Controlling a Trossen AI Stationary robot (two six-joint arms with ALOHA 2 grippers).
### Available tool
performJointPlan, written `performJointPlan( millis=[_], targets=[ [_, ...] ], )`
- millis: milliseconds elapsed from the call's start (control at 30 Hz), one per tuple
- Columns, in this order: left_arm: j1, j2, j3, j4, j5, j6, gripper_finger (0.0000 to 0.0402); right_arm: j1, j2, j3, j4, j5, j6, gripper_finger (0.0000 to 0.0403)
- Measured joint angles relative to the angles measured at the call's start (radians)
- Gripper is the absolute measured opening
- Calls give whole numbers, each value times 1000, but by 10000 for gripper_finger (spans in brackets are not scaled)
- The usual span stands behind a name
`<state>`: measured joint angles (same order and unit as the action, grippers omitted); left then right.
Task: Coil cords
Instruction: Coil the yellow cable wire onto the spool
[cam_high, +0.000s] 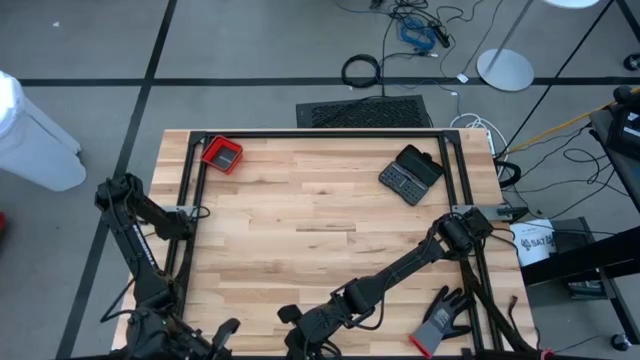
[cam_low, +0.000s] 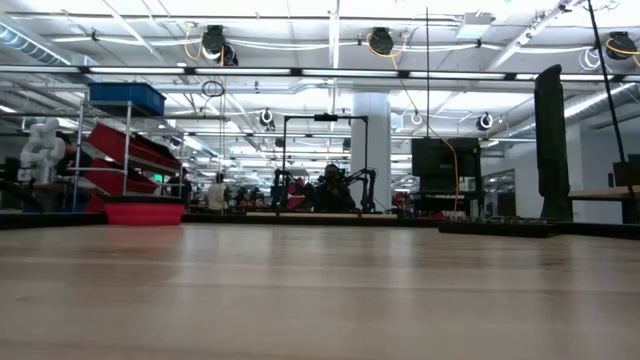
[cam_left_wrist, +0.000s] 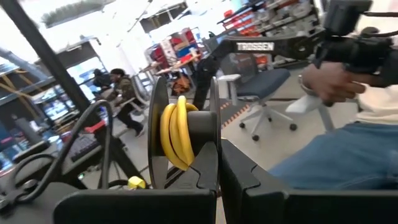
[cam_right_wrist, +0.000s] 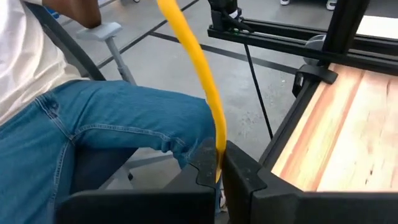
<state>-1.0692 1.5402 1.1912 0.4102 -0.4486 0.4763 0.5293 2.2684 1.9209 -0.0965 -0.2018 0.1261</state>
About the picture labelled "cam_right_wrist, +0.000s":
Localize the yellow cord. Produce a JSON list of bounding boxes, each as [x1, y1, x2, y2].
[[156, 0, 228, 184]]

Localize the grey office chair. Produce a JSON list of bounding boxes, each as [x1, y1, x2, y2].
[[24, 1, 175, 191]]

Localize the black hanging cable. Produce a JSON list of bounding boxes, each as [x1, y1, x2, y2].
[[243, 42, 274, 140]]

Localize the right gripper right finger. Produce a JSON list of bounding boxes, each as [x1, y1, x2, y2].
[[221, 139, 398, 224]]

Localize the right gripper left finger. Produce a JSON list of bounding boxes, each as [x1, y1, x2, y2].
[[55, 138, 218, 224]]

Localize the black table frame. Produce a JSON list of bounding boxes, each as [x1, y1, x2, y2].
[[207, 0, 398, 175]]

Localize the person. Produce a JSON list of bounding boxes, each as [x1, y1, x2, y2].
[[0, 0, 224, 224]]

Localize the black clamped device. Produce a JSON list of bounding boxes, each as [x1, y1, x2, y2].
[[207, 0, 254, 34]]

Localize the white panel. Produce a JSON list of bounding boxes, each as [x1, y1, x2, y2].
[[355, 14, 398, 40]]

